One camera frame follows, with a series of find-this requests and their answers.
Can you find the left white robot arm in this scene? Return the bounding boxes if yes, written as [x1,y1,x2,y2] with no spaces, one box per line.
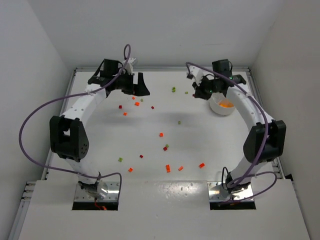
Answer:
[49,57,150,199]

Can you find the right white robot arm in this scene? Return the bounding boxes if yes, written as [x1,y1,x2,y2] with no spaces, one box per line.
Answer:
[186,59,287,192]

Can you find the yellow-orange legos in bowl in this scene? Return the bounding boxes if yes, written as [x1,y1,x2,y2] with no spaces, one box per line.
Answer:
[219,100,234,108]

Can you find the white divided bowl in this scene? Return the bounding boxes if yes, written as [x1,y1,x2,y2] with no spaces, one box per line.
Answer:
[209,92,236,116]

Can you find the orange double lego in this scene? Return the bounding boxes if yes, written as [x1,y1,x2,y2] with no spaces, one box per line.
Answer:
[165,164,171,173]

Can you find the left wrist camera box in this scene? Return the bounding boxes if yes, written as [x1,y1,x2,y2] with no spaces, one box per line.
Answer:
[122,57,138,75]

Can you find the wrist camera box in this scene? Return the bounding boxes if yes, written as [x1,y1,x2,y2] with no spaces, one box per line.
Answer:
[122,57,138,75]
[187,66,204,86]

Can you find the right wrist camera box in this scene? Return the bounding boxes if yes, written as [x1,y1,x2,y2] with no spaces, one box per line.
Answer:
[187,66,204,86]

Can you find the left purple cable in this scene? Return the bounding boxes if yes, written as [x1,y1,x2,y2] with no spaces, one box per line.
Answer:
[18,44,123,198]

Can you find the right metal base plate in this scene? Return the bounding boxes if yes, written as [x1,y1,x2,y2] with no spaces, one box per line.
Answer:
[207,181,254,203]

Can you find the metal base plate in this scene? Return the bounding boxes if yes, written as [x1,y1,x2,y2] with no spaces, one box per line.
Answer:
[74,181,120,203]
[207,181,254,203]

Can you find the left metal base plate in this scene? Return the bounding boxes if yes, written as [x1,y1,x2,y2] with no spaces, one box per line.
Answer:
[74,181,120,203]

